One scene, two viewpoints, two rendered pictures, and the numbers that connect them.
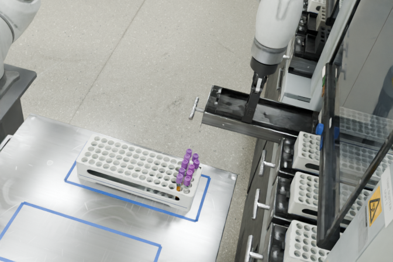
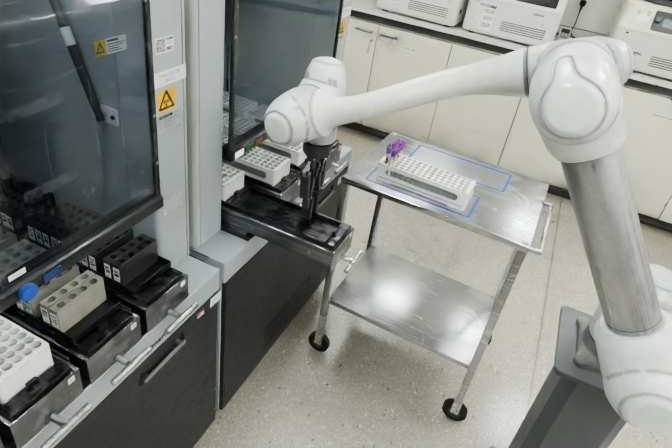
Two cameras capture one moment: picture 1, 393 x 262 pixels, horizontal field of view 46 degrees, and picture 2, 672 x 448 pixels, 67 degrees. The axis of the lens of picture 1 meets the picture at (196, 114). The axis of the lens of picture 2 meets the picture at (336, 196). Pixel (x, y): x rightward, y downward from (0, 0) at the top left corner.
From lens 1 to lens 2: 2.16 m
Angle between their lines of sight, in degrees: 102
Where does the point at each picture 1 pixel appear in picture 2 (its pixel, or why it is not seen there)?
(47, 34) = not seen: outside the picture
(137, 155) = (429, 178)
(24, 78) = (566, 359)
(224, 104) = (327, 231)
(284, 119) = (265, 209)
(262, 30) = not seen: hidden behind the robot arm
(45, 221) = (484, 181)
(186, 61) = not seen: outside the picture
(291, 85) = (200, 275)
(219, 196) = (361, 169)
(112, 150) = (449, 184)
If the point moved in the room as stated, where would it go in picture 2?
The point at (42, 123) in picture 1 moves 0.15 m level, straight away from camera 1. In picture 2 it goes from (514, 236) to (536, 271)
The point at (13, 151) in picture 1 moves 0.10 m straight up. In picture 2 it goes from (527, 221) to (539, 193)
